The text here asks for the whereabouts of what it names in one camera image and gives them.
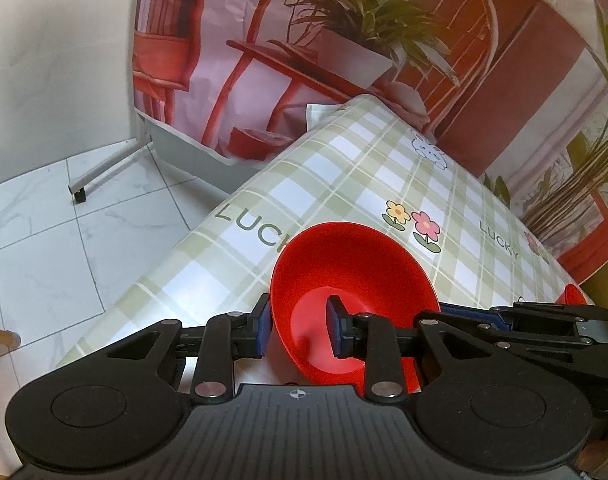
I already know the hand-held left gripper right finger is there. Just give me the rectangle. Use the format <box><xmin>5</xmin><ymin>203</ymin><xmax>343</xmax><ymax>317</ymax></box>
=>
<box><xmin>326</xmin><ymin>295</ymin><xmax>486</xmax><ymax>404</ymax></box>

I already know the printed backdrop cloth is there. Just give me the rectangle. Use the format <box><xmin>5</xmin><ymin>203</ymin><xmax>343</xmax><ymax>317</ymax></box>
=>
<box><xmin>131</xmin><ymin>0</ymin><xmax>608</xmax><ymax>283</ymax></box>

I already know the tan wooden panel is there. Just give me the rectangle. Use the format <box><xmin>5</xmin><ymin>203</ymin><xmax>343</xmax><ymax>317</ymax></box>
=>
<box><xmin>580</xmin><ymin>255</ymin><xmax>608</xmax><ymax>307</ymax></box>

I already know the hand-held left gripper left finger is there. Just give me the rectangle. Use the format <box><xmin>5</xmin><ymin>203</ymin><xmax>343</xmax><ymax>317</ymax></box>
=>
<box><xmin>101</xmin><ymin>294</ymin><xmax>273</xmax><ymax>404</ymax></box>

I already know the grey backdrop stand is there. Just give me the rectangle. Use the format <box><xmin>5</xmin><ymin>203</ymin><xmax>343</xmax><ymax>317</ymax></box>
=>
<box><xmin>68</xmin><ymin>114</ymin><xmax>265</xmax><ymax>206</ymax></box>

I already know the red plastic bowl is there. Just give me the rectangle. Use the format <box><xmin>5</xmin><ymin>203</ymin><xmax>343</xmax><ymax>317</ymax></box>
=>
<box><xmin>270</xmin><ymin>221</ymin><xmax>441</xmax><ymax>395</ymax></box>
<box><xmin>554</xmin><ymin>283</ymin><xmax>588</xmax><ymax>307</ymax></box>

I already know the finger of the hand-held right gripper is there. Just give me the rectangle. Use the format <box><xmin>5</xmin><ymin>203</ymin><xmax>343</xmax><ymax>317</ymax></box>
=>
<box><xmin>479</xmin><ymin>331</ymin><xmax>608</xmax><ymax>392</ymax></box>
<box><xmin>440</xmin><ymin>302</ymin><xmax>608</xmax><ymax>335</ymax></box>

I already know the green checked tablecloth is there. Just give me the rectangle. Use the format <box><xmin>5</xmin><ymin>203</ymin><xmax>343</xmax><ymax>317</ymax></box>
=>
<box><xmin>54</xmin><ymin>92</ymin><xmax>599</xmax><ymax>396</ymax></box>

